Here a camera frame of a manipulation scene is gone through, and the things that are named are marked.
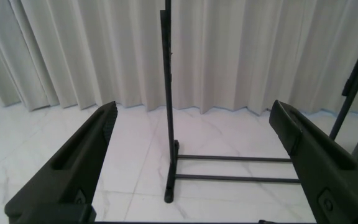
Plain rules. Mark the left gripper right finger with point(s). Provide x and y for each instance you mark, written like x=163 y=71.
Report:
x=328 y=174

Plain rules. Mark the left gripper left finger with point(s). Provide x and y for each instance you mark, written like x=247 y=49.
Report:
x=70 y=168

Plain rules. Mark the black clothes rack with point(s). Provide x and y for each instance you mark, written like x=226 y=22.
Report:
x=168 y=93

